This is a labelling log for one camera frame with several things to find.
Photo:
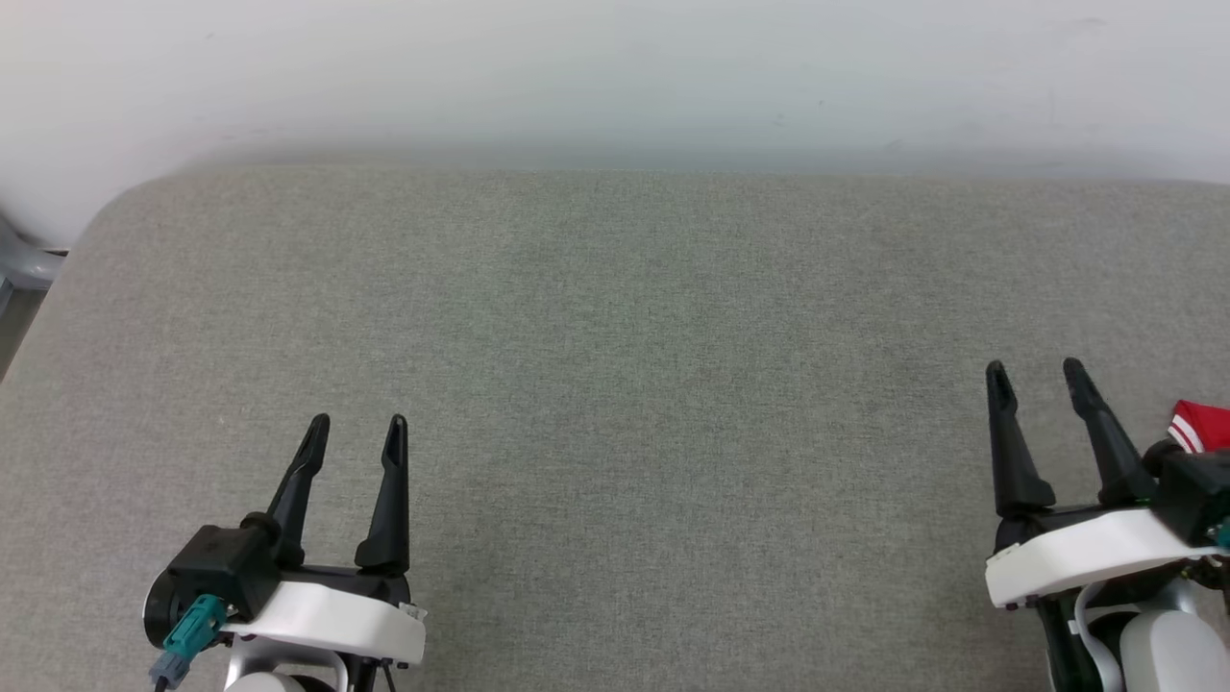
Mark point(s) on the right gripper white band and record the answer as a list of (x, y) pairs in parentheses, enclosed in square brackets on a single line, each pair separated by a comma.
[(1086, 557)]

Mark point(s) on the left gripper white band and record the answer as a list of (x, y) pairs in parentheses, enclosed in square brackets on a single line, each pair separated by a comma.
[(336, 615)]

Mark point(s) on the red and white garment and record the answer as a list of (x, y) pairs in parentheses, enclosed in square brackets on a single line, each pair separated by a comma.
[(1206, 425)]

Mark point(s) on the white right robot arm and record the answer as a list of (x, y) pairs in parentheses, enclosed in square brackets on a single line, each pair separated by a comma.
[(1172, 649)]

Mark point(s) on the grey plastic object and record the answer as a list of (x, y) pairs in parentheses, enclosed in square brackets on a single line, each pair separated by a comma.
[(24, 264)]

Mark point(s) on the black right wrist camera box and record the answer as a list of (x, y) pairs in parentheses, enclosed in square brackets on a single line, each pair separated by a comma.
[(1196, 495)]

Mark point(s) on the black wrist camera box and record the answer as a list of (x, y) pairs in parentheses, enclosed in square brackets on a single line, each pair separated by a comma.
[(221, 567), (1196, 495)]

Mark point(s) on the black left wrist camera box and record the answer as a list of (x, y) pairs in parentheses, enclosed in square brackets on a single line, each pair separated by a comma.
[(221, 567)]

